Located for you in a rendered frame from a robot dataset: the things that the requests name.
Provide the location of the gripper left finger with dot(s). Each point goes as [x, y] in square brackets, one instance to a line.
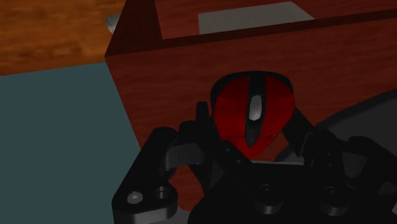
[155, 161]

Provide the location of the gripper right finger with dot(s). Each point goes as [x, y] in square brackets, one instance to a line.
[322, 145]

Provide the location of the dark grey flat device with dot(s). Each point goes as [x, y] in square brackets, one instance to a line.
[366, 118]

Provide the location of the red and black computer mouse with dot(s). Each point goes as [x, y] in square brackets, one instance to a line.
[231, 114]

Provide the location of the reddish brown wooden desk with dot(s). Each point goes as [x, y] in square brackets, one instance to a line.
[310, 56]

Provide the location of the teal rug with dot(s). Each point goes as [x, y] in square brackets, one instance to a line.
[55, 139]

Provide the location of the small white rounded object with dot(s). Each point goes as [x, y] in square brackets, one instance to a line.
[111, 23]

